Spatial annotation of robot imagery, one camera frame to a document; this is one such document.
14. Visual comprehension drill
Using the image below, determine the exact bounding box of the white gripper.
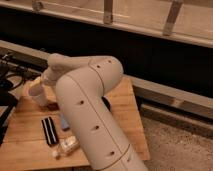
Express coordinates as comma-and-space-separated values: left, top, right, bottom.
31, 68, 58, 87

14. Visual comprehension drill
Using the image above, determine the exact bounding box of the white ceramic cup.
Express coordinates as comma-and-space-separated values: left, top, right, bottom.
28, 84, 48, 106

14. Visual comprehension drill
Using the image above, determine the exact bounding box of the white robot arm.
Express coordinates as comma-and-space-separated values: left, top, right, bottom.
40, 53, 148, 171

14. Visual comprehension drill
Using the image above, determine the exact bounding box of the black ceramic bowl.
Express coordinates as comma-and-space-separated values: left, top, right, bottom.
102, 97, 111, 111

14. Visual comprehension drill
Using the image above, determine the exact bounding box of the dark red glossy object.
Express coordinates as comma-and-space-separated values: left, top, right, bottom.
47, 102, 59, 111

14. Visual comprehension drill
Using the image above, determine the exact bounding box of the blue sponge block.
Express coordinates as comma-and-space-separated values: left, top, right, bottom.
60, 113, 70, 131

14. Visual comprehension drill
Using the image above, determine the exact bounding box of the black white striped case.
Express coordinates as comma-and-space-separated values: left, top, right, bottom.
41, 117, 59, 146

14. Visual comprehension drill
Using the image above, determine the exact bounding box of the black equipment with cables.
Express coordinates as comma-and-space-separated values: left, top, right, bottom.
0, 51, 29, 146

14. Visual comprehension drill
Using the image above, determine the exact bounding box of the metal rail frame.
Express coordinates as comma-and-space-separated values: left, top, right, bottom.
0, 0, 213, 48

